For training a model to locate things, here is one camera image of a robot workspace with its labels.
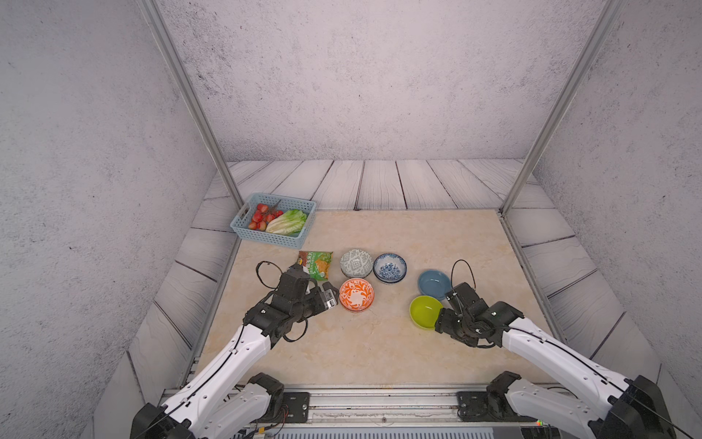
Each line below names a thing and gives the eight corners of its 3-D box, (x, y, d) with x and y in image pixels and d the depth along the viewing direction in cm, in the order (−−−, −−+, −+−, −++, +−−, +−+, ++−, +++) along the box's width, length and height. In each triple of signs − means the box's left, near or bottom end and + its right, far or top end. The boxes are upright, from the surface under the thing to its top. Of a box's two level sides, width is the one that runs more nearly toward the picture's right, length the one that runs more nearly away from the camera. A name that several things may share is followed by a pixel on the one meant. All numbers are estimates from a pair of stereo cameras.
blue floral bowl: (387, 290, 97) (388, 283, 93) (368, 271, 102) (368, 263, 98) (409, 273, 101) (411, 266, 98) (390, 255, 107) (391, 248, 103)
